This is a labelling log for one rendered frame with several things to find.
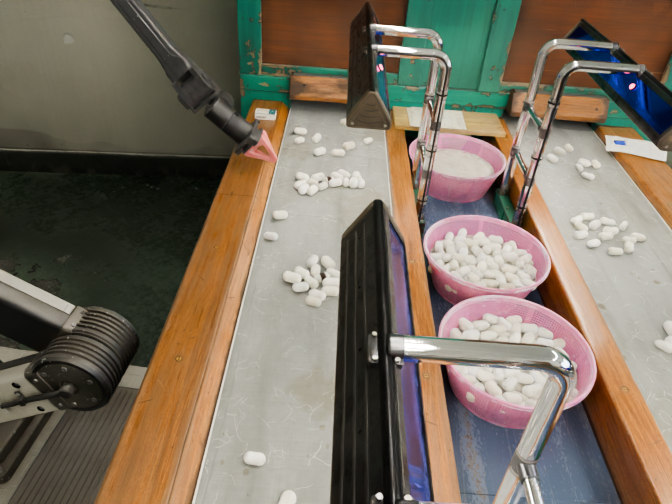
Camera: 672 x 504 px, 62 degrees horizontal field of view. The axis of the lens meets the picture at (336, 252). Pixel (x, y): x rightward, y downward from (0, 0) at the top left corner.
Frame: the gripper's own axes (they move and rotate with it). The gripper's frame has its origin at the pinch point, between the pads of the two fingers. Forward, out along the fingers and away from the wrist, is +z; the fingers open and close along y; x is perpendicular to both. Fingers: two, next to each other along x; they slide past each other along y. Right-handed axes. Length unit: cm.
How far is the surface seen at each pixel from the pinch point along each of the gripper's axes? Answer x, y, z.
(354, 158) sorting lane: -9.5, 13.7, 19.1
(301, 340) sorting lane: -4, -56, 12
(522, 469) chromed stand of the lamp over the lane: -37, -93, 16
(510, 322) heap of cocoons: -29, -48, 42
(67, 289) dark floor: 114, 32, -11
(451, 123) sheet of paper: -31, 33, 38
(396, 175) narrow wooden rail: -18.4, 1.3, 25.5
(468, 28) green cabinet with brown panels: -51, 46, 24
